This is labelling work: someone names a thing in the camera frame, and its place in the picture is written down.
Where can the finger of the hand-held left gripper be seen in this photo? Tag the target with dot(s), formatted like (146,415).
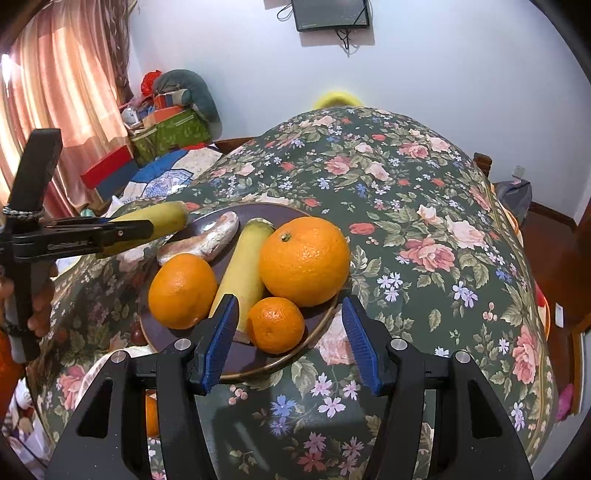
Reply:
(124,231)

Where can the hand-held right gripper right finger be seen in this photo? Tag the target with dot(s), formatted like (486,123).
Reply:
(364,346)

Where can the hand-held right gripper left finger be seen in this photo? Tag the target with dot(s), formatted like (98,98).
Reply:
(217,341)

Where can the yellow sugarcane piece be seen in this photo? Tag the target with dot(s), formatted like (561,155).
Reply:
(244,270)
(166,219)

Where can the small mandarin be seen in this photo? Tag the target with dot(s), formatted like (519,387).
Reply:
(276,325)
(151,413)

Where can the large orange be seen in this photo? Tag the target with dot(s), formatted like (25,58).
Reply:
(182,290)
(304,261)

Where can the pink pomelo piece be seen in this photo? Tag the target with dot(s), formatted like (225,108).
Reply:
(207,242)

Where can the dark purple plate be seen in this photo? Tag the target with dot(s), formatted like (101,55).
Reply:
(281,214)

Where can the person's left hand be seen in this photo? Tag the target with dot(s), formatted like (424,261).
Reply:
(42,307)

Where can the red box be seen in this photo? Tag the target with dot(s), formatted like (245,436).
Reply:
(108,167)

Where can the blue patchwork quilt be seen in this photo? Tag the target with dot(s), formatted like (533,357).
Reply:
(171,177)

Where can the green patterned bag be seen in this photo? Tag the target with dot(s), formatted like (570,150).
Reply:
(171,138)

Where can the orange box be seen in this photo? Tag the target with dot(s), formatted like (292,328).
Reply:
(164,115)

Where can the green floral tablecloth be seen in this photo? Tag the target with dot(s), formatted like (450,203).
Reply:
(415,230)

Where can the red plastic bag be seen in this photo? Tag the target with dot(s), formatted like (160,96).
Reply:
(150,83)

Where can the pink curtain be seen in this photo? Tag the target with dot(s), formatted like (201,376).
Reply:
(60,92)

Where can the dark grey bag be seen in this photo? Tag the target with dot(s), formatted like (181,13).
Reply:
(512,201)

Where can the yellow chair back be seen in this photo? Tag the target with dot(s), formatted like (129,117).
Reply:
(337,99)

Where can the wooden bed post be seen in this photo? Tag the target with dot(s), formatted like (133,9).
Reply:
(483,167)

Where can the wall socket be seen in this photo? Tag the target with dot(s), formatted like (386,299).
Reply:
(520,171)

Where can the small black wall monitor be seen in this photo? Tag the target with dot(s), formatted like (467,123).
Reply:
(332,14)

